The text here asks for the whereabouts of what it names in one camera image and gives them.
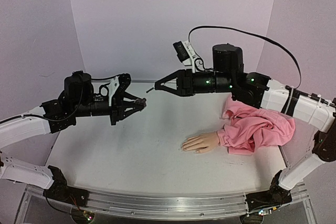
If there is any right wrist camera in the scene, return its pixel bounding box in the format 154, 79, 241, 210
173, 40, 203, 73

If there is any mannequin hand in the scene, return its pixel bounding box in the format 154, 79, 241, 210
181, 132, 220, 154

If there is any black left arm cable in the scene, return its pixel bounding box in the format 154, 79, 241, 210
59, 71, 119, 120

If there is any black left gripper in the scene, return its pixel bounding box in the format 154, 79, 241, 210
73, 92, 145, 126

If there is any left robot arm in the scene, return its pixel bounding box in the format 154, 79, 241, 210
1, 71, 146, 201

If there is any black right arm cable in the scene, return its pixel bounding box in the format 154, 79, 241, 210
187, 26, 302, 88

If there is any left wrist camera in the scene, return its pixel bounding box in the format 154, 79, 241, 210
108, 73, 131, 107

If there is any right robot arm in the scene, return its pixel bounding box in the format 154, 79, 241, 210
154, 41, 335, 192

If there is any pink hoodie cloth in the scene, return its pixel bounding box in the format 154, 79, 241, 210
217, 97, 296, 155

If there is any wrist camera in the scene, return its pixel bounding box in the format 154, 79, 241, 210
108, 73, 131, 107
173, 40, 203, 73

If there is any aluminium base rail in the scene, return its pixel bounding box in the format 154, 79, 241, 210
16, 182, 317, 223

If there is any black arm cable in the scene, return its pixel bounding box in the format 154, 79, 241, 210
187, 26, 302, 88
59, 71, 119, 120

